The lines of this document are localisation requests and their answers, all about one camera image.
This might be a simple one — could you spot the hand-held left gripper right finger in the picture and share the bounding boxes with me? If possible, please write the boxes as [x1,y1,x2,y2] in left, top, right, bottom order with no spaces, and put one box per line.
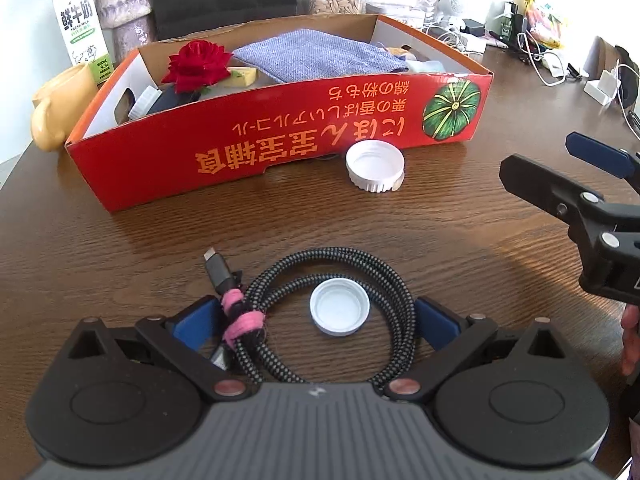
[382,296,568,403]

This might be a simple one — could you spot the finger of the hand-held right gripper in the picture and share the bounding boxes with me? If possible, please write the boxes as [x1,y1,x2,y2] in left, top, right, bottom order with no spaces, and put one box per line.
[565,131,640,181]
[499,154,586,231]

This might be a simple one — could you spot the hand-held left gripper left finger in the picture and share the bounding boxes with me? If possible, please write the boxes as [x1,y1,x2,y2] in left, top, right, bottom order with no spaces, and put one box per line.
[65,295,251,403]

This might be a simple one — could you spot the black white braided cable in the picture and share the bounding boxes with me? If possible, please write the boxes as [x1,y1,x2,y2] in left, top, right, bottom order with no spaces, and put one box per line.
[202,246,418,386]

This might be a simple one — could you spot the small white lid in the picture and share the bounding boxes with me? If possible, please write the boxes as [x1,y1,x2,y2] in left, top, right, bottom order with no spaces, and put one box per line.
[309,280,371,337]

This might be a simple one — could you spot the large ribbed white lid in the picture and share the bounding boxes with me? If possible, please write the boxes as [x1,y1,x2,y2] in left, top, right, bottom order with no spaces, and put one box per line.
[345,141,406,194]

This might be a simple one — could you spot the red orange cardboard box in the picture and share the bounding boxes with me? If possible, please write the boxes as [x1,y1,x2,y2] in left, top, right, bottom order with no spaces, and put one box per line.
[64,12,493,213]

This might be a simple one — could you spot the person's right hand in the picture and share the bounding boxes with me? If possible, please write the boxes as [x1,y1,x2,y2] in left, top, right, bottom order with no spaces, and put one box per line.
[620,304,640,378]

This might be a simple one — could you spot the white power adapter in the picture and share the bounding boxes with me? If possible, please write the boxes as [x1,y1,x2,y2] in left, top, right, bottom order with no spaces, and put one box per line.
[584,71,623,107]

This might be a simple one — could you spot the brown cardboard piece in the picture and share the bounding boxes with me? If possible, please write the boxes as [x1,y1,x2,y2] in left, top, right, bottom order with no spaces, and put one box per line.
[582,35,621,81]

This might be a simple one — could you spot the colourful snack packet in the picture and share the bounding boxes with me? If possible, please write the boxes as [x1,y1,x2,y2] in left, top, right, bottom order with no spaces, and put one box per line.
[522,0,568,48]

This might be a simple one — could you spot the small dark green bottle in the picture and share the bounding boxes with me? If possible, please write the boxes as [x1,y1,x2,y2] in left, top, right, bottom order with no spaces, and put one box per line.
[497,0,526,41]

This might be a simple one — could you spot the light blue cloth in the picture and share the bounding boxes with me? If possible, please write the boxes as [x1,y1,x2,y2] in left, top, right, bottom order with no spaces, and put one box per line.
[405,57,446,74]

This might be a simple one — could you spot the white earphones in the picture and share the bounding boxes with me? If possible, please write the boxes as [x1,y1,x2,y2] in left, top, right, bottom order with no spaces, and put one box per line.
[420,12,468,43]

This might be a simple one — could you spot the grey tin box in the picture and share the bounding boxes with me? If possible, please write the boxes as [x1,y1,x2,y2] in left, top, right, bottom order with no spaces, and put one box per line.
[371,2,426,26]

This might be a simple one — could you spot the blue woven cloth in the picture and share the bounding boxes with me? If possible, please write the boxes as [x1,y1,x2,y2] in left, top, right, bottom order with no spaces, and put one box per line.
[232,27,408,85]

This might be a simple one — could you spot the yellow mug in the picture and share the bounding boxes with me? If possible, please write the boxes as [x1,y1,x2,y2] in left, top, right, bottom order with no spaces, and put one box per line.
[31,64,101,152]

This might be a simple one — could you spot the yellow sponge block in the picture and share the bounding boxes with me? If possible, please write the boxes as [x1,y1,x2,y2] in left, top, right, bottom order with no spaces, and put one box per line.
[225,66,259,87]

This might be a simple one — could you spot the red artificial rose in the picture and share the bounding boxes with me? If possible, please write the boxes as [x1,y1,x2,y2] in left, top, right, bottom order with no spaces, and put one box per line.
[161,39,235,96]

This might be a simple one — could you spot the white green milk carton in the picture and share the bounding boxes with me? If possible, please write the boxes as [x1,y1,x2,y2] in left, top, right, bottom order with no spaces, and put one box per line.
[50,0,112,86]

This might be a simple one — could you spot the purple textured vase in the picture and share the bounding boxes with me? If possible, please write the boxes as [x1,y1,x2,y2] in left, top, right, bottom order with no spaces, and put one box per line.
[89,0,157,61]

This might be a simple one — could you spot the pink cable tie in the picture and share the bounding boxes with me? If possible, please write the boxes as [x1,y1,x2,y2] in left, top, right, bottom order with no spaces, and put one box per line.
[220,290,266,348]

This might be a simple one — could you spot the white cable with plug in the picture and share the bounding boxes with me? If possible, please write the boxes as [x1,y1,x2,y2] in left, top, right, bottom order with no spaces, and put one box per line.
[517,32,591,86]

